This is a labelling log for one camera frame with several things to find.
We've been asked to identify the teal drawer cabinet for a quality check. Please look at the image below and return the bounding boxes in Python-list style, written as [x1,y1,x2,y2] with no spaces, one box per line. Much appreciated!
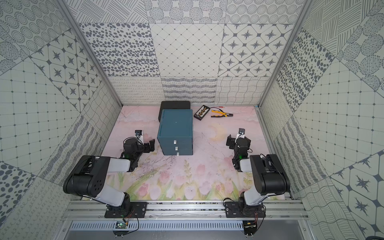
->
[157,109,193,156]

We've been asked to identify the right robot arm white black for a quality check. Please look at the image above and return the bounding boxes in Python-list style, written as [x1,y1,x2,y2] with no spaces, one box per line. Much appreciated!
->
[226,129,291,215]

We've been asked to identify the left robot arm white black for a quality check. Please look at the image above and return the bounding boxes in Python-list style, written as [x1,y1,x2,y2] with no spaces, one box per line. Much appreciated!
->
[63,135,156,215]

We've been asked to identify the black bit tray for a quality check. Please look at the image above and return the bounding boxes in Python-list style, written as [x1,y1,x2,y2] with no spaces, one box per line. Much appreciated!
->
[194,105,211,121]

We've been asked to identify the black case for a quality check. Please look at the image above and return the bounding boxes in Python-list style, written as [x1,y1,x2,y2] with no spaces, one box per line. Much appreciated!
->
[158,101,191,122]

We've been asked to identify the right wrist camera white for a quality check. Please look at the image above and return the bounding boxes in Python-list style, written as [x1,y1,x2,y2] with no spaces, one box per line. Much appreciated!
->
[236,128,245,140]

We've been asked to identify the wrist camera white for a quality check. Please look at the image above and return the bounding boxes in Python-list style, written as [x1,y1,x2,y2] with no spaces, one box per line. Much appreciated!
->
[236,128,245,140]
[135,130,144,145]

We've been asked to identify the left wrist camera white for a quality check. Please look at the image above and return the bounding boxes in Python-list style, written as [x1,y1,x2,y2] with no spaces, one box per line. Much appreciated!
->
[135,130,144,145]

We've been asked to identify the yellow handled pliers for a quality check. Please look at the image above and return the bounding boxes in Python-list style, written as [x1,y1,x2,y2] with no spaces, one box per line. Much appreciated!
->
[211,110,234,118]

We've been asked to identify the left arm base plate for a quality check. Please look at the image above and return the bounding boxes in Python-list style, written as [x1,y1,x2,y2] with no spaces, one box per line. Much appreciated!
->
[104,202,148,219]

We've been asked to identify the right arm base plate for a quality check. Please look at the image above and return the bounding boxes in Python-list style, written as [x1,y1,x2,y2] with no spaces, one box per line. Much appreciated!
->
[223,201,266,218]

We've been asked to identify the aluminium rail frame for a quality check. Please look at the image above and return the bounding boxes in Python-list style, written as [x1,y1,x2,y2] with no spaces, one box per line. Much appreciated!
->
[61,199,309,221]

